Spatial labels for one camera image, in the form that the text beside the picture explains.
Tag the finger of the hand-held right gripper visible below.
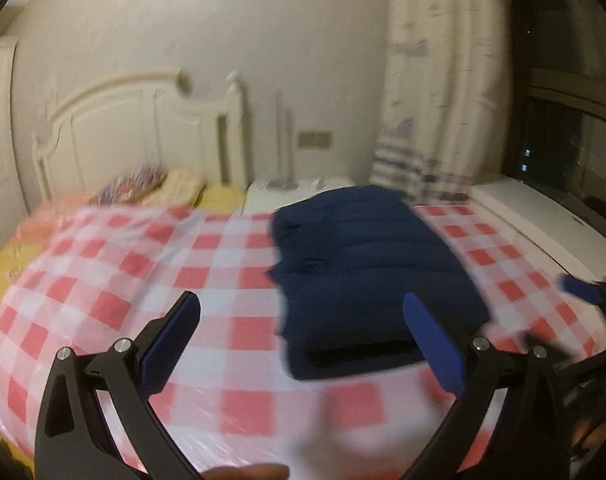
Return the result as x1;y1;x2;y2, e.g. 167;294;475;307
560;274;606;306

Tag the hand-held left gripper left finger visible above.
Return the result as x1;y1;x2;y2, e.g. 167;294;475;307
34;290;204;480

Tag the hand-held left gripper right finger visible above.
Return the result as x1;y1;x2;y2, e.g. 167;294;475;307
403;291;569;480

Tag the navy puffer jacket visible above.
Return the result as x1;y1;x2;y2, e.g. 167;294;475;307
268;185;491;381

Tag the red checkered plastic sheet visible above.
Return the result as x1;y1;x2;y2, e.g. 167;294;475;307
0;202;606;480

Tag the white window sill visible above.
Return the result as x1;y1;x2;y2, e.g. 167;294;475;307
470;177;606;321

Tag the cream pillow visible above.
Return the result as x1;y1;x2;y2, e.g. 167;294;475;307
158;170;206;207

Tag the dark window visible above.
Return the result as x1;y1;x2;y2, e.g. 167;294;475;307
503;0;606;271

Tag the patterned round pillow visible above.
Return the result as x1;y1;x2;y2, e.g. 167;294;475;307
90;165;169;206

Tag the white nightstand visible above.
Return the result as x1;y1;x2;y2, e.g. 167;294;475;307
245;176;356;217

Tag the white bed headboard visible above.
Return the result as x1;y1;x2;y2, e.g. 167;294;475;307
32;71;249;201

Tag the printed white curtain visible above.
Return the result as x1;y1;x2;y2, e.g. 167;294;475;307
368;0;509;206

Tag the wall socket panel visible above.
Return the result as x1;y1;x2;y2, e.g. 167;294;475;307
297;131;332;151

